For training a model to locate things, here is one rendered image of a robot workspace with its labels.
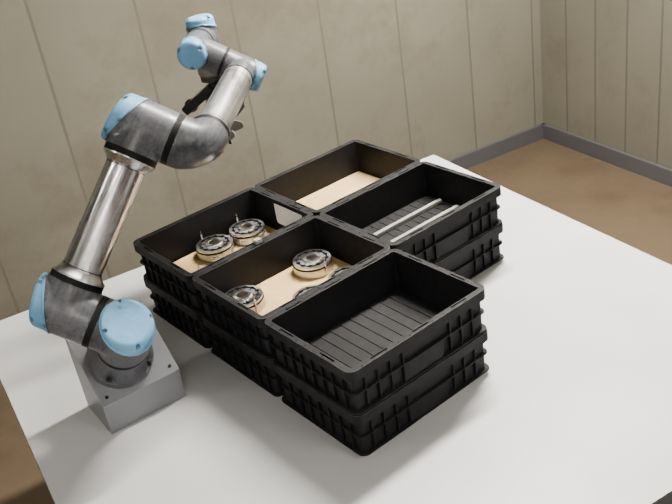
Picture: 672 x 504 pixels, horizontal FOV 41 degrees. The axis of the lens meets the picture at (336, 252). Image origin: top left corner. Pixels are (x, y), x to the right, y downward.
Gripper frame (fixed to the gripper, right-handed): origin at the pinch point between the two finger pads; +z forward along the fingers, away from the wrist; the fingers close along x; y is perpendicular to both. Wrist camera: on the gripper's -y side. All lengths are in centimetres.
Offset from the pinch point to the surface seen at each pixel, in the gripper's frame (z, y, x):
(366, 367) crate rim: 19, 52, -77
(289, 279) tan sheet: 27.0, 20.9, -28.9
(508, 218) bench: 42, 72, 26
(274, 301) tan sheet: 27, 20, -39
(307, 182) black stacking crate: 22.5, 14.4, 19.8
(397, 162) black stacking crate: 20, 42, 24
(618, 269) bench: 44, 102, -4
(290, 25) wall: 10, -25, 156
